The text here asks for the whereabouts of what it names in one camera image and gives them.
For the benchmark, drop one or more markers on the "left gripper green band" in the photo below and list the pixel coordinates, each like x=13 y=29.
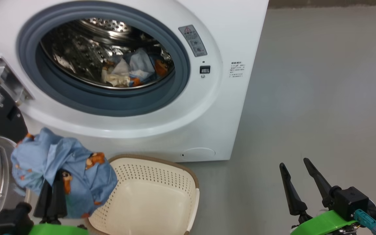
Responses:
x=60 y=230

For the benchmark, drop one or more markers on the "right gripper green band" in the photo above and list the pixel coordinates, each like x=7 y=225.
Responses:
x=325 y=225

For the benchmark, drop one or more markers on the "blue garment with orange print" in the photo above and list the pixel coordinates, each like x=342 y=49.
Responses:
x=77 y=156

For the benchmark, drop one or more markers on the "blue garment with white lining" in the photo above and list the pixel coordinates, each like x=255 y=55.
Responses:
x=139 y=67

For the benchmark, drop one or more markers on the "cream laundry basket brown rim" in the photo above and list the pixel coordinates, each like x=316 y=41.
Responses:
x=148 y=202

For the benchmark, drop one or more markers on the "white front-load washing machine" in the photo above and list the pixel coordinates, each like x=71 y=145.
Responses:
x=233 y=114

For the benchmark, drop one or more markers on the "grey rubber door gasket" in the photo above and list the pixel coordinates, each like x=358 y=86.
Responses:
x=109 y=106

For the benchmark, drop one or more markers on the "metal door hinge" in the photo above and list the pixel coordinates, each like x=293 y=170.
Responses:
x=10 y=80

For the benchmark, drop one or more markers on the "black door latch slot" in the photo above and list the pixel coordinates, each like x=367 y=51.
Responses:
x=205 y=69

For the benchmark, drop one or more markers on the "round drain filter cover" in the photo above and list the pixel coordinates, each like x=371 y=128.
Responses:
x=199 y=152

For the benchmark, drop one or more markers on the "steel washer drum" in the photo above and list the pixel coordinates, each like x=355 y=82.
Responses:
x=77 y=49

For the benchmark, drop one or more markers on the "grey warning sticker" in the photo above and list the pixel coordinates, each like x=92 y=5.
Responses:
x=193 y=40

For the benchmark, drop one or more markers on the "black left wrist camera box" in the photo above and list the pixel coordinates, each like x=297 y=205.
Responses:
x=11 y=218

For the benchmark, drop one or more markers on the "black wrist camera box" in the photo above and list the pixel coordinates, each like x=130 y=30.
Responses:
x=351 y=200
x=11 y=218

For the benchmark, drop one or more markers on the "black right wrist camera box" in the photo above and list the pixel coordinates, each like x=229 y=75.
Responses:
x=351 y=200

